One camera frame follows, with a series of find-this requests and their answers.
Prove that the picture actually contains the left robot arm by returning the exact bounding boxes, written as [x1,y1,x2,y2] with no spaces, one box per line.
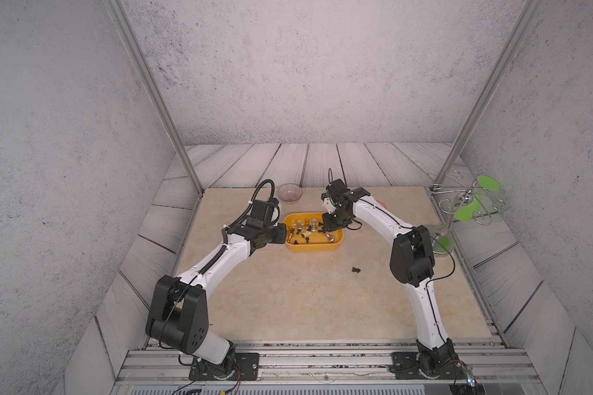
[145,179,287,380]

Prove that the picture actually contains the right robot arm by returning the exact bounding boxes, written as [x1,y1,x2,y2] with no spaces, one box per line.
[321,179,459,380]

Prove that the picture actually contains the yellow plastic storage box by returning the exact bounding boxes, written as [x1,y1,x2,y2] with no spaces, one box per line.
[283,212,344,252]

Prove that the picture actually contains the striped glass bowl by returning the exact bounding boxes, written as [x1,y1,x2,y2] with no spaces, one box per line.
[278,184,303,204]

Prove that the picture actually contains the metal cup tree stand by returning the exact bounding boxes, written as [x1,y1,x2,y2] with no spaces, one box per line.
[428,166,507,255]

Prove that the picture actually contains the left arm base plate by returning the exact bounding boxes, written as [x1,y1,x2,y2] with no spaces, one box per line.
[189,352,260,381]

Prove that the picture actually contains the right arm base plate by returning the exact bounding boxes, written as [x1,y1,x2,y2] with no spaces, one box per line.
[388,352,468,381]

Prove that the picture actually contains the left aluminium frame post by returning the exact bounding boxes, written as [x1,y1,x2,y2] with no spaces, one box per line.
[103,0,204,196]

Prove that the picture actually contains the aluminium frame post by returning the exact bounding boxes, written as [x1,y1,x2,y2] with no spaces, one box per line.
[433,0,543,186]
[103,0,204,196]

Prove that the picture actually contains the right aluminium frame post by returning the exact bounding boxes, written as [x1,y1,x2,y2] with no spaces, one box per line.
[433,0,543,186]

